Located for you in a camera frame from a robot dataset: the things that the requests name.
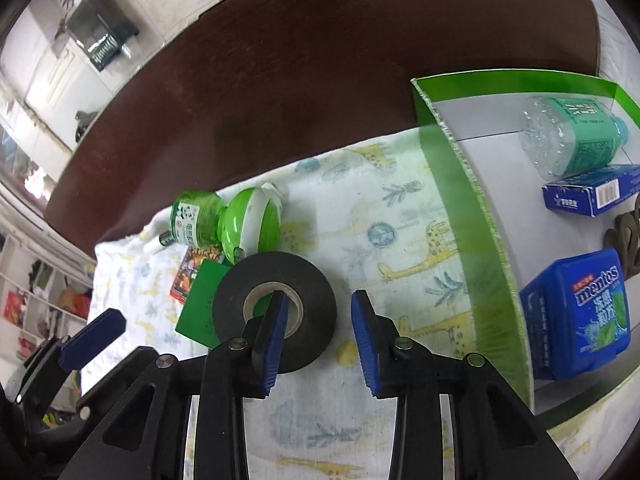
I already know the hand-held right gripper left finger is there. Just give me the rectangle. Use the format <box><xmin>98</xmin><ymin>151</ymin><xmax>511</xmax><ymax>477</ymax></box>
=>
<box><xmin>65</xmin><ymin>290</ymin><xmax>291</xmax><ymax>480</ymax></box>

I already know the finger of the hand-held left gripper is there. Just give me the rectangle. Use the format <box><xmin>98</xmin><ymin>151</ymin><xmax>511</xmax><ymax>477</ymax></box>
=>
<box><xmin>16</xmin><ymin>308</ymin><xmax>127</xmax><ymax>407</ymax></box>
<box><xmin>74</xmin><ymin>346</ymin><xmax>157</xmax><ymax>424</ymax></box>

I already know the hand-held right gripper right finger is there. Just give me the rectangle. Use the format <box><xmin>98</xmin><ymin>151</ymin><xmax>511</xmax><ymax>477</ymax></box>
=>
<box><xmin>350</xmin><ymin>290</ymin><xmax>578</xmax><ymax>480</ymax></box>

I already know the black tape roll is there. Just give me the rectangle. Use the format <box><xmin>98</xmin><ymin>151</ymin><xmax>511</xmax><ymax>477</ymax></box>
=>
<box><xmin>212</xmin><ymin>252</ymin><xmax>337</xmax><ymax>375</ymax></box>

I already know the green cardboard box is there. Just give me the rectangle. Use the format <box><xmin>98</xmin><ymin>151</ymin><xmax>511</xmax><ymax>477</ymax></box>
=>
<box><xmin>411</xmin><ymin>71</ymin><xmax>640</xmax><ymax>431</ymax></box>

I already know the blue mint tin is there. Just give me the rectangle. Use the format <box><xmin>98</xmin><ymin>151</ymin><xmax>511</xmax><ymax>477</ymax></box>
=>
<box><xmin>519</xmin><ymin>247</ymin><xmax>632</xmax><ymax>382</ymax></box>

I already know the blue card box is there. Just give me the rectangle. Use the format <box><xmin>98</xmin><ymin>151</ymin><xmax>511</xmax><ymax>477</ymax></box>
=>
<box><xmin>541</xmin><ymin>164</ymin><xmax>640</xmax><ymax>217</ymax></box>

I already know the grey hair claw clip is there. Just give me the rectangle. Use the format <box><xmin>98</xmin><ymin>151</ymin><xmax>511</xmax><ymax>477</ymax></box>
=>
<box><xmin>604</xmin><ymin>195</ymin><xmax>640</xmax><ymax>276</ymax></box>

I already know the green label water bottle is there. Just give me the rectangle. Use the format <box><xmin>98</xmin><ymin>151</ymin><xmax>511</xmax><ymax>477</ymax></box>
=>
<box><xmin>519</xmin><ymin>95</ymin><xmax>629</xmax><ymax>181</ymax></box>

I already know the white shelf unit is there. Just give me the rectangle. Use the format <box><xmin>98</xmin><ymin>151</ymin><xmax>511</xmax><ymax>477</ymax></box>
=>
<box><xmin>0</xmin><ymin>230</ymin><xmax>96</xmax><ymax>361</ymax></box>

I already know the small green box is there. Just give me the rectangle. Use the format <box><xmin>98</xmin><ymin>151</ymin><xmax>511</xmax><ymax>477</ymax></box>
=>
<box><xmin>175</xmin><ymin>258</ymin><xmax>232</xmax><ymax>348</ymax></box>

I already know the giraffe printed blanket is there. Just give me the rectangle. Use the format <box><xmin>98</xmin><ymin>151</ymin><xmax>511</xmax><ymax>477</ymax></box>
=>
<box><xmin>80</xmin><ymin>127</ymin><xmax>640</xmax><ymax>480</ymax></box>

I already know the red card box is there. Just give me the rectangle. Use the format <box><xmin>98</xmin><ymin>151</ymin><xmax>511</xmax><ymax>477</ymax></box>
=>
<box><xmin>169</xmin><ymin>246</ymin><xmax>223</xmax><ymax>301</ymax></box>

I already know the green white repellent heater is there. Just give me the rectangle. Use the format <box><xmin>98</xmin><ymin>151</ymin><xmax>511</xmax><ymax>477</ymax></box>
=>
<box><xmin>221</xmin><ymin>182</ymin><xmax>283</xmax><ymax>266</ymax></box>

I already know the green repellent liquid bottle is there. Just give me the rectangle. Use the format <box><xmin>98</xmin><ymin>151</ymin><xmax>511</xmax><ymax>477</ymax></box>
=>
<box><xmin>169</xmin><ymin>190</ymin><xmax>232</xmax><ymax>248</ymax></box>

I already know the glass door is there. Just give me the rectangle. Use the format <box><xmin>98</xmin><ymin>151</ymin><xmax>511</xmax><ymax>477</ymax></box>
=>
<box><xmin>0</xmin><ymin>125</ymin><xmax>56</xmax><ymax>198</ymax></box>

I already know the dark wooden headboard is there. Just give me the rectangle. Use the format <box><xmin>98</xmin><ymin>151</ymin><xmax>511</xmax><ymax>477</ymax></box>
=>
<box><xmin>44</xmin><ymin>0</ymin><xmax>601</xmax><ymax>261</ymax></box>

